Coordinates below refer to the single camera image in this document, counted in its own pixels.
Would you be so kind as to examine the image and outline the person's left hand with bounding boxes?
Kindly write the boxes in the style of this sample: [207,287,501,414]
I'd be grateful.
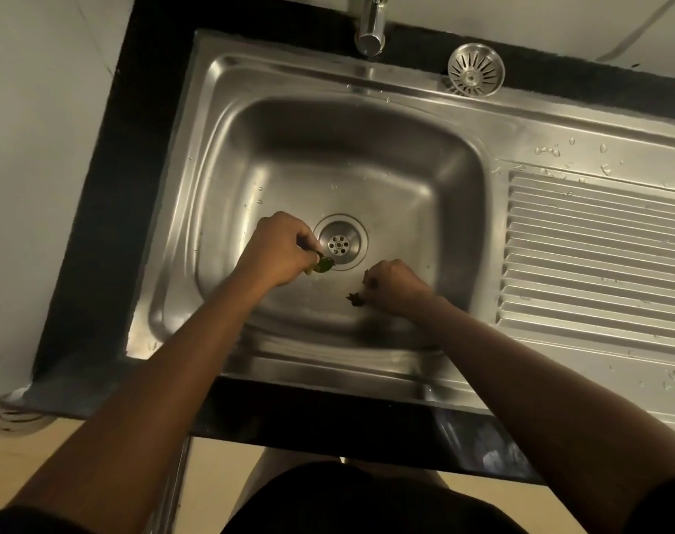
[239,211,327,288]

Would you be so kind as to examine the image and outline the person's right hand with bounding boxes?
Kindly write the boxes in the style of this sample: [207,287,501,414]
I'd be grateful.
[362,259,435,317]

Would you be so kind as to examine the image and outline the person's left forearm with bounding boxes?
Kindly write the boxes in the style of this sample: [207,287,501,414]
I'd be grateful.
[4,267,277,529]

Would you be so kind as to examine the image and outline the person's right forearm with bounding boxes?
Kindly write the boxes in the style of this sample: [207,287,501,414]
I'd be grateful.
[404,291,675,534]

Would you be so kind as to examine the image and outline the sink drain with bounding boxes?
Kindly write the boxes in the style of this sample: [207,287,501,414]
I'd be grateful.
[313,214,369,272]

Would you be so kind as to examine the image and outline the stainless steel sink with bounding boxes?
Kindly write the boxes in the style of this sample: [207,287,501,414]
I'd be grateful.
[126,29,675,440]

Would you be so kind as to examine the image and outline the black countertop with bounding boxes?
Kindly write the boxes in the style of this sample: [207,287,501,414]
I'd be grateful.
[15,0,675,487]

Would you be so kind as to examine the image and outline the person's dark shorts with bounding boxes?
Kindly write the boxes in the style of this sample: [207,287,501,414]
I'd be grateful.
[0,460,675,534]

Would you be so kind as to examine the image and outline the chrome faucet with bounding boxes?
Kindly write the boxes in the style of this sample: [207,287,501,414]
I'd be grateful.
[354,0,391,57]

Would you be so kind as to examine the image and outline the steel sink strainer basket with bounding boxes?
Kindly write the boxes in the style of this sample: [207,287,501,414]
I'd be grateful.
[447,43,506,98]

